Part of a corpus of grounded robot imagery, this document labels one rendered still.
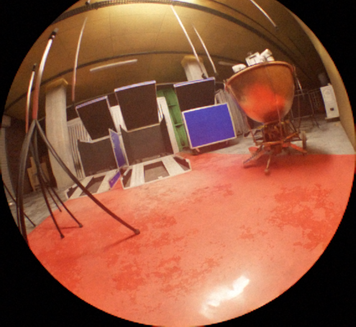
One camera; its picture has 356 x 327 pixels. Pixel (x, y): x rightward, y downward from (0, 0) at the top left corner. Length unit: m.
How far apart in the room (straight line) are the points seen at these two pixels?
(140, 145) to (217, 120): 1.93
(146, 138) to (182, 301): 3.16
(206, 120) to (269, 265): 2.54
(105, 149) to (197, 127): 2.32
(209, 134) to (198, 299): 2.56
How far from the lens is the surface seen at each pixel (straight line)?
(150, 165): 2.26
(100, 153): 3.46
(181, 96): 3.31
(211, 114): 2.71
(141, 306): 0.46
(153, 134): 3.25
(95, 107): 3.04
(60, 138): 3.98
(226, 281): 0.44
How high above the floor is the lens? 0.40
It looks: 4 degrees down
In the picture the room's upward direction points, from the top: 14 degrees counter-clockwise
